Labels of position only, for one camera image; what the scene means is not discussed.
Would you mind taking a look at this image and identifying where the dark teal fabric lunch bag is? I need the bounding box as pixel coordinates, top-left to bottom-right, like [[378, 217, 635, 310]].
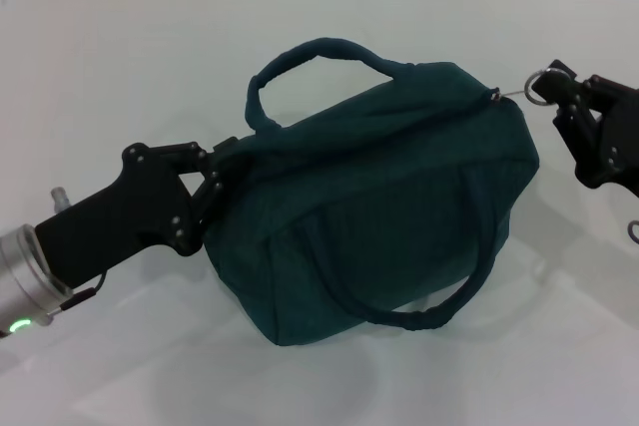
[[202, 36, 556, 347]]

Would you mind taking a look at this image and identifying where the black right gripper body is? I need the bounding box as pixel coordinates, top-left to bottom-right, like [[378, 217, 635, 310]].
[[592, 90, 639, 194]]

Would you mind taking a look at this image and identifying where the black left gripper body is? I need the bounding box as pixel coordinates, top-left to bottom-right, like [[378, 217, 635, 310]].
[[36, 142, 202, 293]]

